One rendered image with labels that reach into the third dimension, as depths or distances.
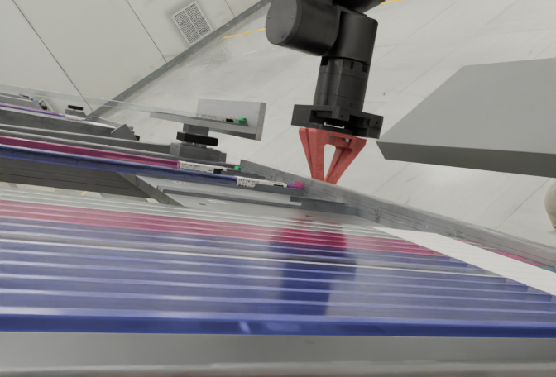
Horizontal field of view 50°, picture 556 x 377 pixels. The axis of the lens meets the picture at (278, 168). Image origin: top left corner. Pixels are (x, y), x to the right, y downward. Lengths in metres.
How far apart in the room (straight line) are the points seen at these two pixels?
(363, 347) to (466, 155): 0.73
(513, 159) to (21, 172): 0.62
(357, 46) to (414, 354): 0.53
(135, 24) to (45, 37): 1.15
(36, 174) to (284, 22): 0.37
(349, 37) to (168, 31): 7.88
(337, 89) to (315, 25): 0.08
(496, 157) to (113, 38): 7.69
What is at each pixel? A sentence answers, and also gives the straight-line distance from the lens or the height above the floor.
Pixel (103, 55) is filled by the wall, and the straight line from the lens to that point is 8.32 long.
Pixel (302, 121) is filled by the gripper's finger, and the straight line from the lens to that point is 0.69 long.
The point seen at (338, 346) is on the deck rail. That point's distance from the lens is 0.16.
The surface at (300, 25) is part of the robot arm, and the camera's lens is 0.63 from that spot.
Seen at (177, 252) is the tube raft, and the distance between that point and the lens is 0.24.
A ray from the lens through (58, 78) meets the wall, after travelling 8.24.
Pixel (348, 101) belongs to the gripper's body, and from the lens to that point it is 0.67.
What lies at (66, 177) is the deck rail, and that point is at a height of 0.85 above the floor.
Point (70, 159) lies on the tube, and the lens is 0.60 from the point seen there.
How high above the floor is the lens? 0.99
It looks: 20 degrees down
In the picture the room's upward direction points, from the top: 32 degrees counter-clockwise
